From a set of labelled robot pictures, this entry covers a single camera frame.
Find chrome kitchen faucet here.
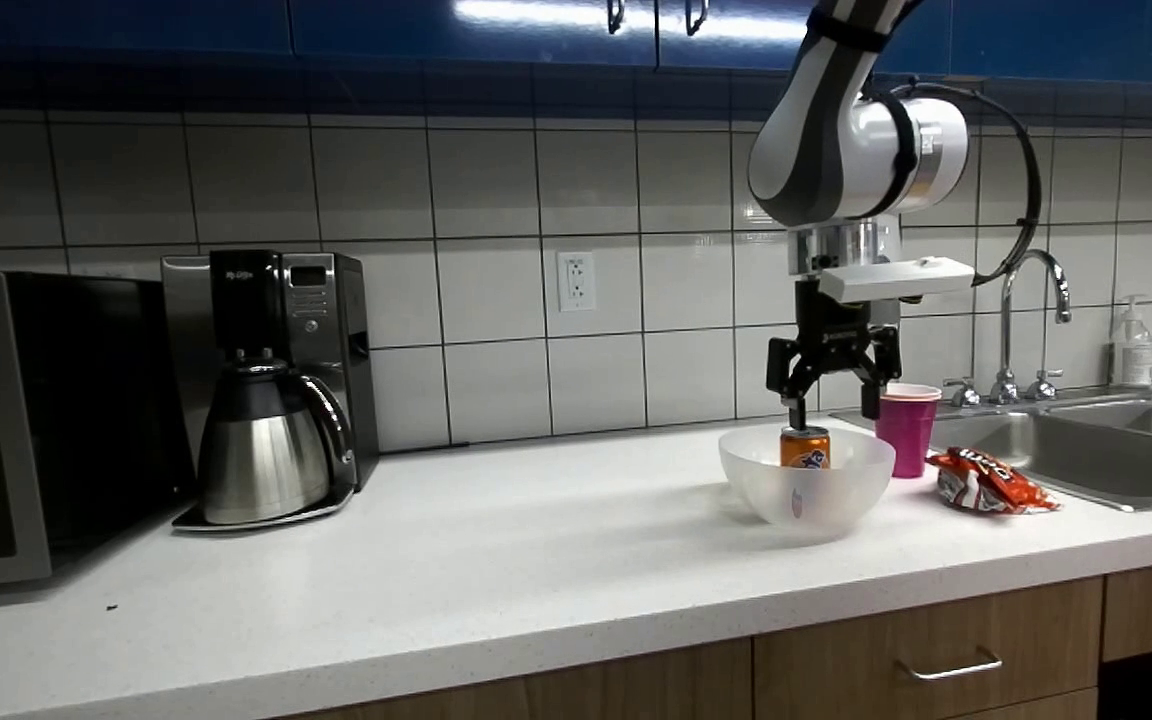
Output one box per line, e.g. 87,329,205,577
942,242,1076,411

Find orange fanta can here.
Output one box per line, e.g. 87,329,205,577
778,424,831,468

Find orange snack bag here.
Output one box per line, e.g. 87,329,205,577
926,447,1051,515

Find pink plastic cup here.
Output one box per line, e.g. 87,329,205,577
876,382,940,478

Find white wall power outlet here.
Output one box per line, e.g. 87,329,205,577
554,252,599,313

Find clear soap dispenser bottle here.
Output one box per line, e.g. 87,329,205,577
1110,298,1152,386

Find blue upper cabinets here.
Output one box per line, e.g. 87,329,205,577
0,0,1152,83

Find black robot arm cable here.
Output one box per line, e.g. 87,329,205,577
889,76,1047,286

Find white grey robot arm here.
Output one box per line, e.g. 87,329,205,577
747,0,970,427

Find stainless steel kitchen sink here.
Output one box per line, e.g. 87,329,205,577
933,400,1152,510

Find wooden drawer with handle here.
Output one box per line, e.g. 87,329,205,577
752,581,1105,720

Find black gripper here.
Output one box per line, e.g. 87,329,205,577
764,279,898,432

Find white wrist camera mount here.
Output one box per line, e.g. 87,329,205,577
816,257,970,305

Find black silver microwave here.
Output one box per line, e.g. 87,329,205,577
0,270,192,589

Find clear plastic bowl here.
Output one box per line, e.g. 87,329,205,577
716,421,895,543

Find black steel coffee maker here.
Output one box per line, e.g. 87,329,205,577
160,249,378,536

